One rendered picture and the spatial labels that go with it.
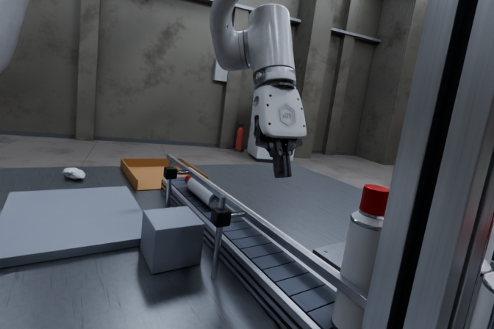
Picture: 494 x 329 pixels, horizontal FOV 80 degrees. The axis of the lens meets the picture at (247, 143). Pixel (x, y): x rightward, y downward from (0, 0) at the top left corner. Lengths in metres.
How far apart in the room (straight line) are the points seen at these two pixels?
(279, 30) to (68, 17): 6.16
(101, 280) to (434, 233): 0.54
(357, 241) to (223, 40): 0.41
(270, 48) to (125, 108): 5.97
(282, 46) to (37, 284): 0.59
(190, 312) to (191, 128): 6.15
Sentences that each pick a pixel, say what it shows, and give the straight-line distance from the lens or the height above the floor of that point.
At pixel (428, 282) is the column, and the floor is 1.08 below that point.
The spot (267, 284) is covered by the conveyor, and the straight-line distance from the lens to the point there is 0.55.
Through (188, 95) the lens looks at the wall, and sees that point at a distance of 6.54.
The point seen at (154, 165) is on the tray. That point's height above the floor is 0.84.
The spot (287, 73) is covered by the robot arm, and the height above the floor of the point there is 1.23.
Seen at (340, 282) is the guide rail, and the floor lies 0.96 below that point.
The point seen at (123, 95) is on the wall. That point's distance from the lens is 6.46.
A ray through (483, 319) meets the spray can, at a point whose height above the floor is 1.01.
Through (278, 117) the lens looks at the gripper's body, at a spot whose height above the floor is 1.15.
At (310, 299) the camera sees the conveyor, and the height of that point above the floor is 0.88.
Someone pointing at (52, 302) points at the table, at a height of 0.83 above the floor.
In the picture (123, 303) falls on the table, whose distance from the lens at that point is 0.57.
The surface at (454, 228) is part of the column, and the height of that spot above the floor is 1.12.
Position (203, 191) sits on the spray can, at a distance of 0.81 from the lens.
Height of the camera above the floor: 1.18
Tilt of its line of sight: 9 degrees down
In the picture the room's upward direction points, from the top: 7 degrees clockwise
